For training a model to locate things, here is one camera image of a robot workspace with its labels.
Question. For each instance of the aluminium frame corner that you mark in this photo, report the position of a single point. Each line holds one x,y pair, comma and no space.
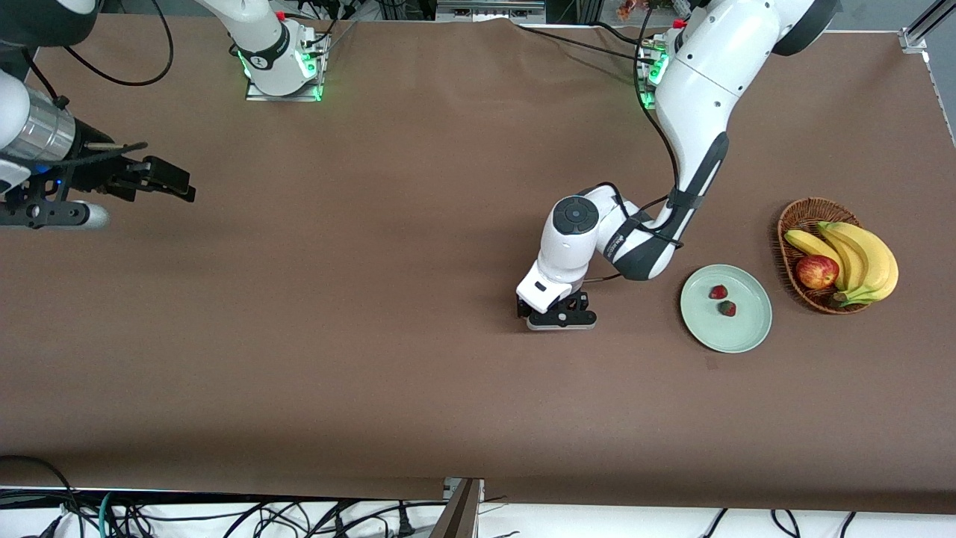
915,39

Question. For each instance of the red strawberry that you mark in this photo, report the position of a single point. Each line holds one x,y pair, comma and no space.
727,308
718,291

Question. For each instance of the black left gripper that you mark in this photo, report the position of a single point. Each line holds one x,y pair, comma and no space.
523,309

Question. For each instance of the brown table cover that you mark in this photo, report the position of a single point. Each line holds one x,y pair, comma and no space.
463,388

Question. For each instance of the short yellow banana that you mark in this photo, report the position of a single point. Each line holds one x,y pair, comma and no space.
810,243

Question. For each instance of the brown wicker basket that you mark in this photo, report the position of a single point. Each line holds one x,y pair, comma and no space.
803,217

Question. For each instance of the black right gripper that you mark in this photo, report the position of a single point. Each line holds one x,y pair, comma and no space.
95,167

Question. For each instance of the red apple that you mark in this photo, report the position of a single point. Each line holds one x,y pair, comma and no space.
816,272

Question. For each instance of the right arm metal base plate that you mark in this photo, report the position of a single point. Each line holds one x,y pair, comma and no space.
258,95

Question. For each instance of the orange object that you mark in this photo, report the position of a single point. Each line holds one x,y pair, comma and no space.
633,9

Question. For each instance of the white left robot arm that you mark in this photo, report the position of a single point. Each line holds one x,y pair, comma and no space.
709,75

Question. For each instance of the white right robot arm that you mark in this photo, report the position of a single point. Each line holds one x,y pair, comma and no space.
261,37

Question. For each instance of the grey device box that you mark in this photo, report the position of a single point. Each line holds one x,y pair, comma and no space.
489,9

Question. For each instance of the pale green plate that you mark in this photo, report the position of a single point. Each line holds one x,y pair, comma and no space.
739,332

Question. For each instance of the long yellow banana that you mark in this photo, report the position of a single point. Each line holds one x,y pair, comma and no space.
885,269

